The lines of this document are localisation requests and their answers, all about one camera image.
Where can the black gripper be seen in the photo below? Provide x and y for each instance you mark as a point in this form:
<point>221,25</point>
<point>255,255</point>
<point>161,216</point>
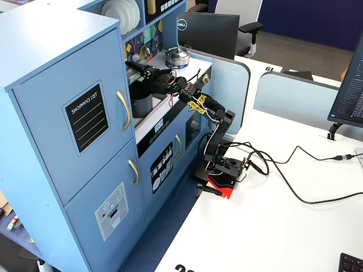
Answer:
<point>147,74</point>

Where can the gray salt shaker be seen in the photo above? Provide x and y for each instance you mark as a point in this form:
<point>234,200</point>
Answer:
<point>134,77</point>

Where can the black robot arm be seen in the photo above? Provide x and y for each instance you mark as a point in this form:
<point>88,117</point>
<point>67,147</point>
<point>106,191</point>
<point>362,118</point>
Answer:
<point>219,133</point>

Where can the gray cup recipient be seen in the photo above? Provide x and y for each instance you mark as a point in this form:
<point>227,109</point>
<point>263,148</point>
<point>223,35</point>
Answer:
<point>143,109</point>

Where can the steel toy pot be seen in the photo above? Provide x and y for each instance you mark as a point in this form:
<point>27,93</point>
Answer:
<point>177,56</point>

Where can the blue toy burner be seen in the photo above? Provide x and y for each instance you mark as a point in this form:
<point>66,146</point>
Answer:
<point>183,67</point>

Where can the gold toy knob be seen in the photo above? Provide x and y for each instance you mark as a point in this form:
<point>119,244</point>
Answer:
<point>206,79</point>

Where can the white toy plate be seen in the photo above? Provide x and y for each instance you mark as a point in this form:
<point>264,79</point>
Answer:
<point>130,14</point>
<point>137,12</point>
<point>112,12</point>

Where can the black oven control strip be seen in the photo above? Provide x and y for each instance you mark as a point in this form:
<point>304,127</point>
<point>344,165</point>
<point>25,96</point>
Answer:
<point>153,141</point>

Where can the black shopping list sticker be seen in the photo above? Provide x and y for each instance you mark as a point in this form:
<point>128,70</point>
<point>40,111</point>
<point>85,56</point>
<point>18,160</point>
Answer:
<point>85,119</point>

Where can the dark oven window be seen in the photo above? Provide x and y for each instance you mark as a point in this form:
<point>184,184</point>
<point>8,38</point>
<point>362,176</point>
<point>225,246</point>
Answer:
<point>193,133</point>

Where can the black Dell monitor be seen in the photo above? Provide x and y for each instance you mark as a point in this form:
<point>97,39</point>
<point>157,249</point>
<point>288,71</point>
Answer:
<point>210,34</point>

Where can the tall blue desk partition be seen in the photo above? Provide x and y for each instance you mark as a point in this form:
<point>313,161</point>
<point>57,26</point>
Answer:
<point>227,85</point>

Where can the black dishwasher rack sticker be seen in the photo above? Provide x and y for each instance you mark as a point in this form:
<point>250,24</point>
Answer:
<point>161,170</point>

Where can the blue toy kitchen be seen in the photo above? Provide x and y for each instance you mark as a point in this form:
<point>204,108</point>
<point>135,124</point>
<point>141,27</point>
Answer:
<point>42,42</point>

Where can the white black office chair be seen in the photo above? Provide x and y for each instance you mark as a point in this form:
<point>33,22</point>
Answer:
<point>241,11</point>

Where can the black desk clamp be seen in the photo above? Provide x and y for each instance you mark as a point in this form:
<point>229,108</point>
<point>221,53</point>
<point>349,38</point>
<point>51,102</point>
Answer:
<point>210,189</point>

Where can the gray ice dispenser sticker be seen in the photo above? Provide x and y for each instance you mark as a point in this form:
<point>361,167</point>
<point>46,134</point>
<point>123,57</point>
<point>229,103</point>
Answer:
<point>110,218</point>

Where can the low blue desk partition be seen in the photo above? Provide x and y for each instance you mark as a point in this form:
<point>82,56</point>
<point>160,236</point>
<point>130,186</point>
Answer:
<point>289,99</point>

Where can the red white green object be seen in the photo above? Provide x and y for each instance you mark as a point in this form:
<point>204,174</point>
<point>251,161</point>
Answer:
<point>12,223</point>

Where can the black monitor stand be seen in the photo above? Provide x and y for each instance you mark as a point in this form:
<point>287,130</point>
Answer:
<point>331,133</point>

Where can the lit computer monitor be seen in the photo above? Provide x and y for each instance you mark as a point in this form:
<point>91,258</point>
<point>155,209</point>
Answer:
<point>351,93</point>

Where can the black keyboard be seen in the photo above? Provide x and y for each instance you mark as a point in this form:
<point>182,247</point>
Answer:
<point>351,265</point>

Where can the red robot base mount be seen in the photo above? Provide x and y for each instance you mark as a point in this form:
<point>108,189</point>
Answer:
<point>221,185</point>

